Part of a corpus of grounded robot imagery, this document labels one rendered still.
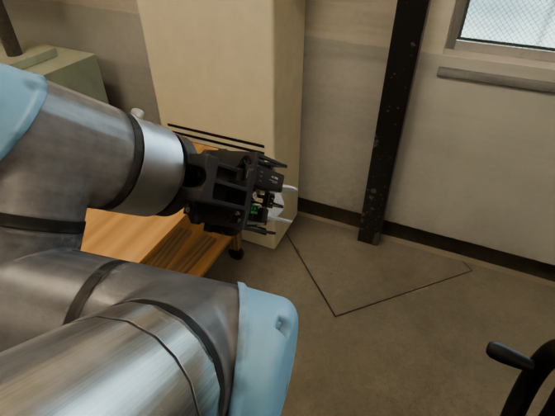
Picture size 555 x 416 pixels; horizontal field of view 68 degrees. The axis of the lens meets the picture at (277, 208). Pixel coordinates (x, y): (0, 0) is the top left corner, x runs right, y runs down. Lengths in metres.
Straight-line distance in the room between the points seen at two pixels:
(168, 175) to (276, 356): 0.17
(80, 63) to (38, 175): 1.84
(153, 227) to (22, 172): 1.01
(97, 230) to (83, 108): 1.04
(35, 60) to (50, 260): 1.88
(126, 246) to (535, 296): 1.58
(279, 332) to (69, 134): 0.17
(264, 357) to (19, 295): 0.13
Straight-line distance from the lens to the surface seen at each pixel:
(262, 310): 0.21
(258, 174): 0.38
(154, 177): 0.31
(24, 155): 0.26
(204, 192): 0.32
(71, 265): 0.25
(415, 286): 1.84
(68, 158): 0.27
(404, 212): 1.91
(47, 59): 2.15
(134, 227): 1.28
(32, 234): 0.27
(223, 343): 0.20
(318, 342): 1.60
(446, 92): 1.63
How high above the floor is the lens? 1.34
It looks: 39 degrees down
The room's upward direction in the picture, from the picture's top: straight up
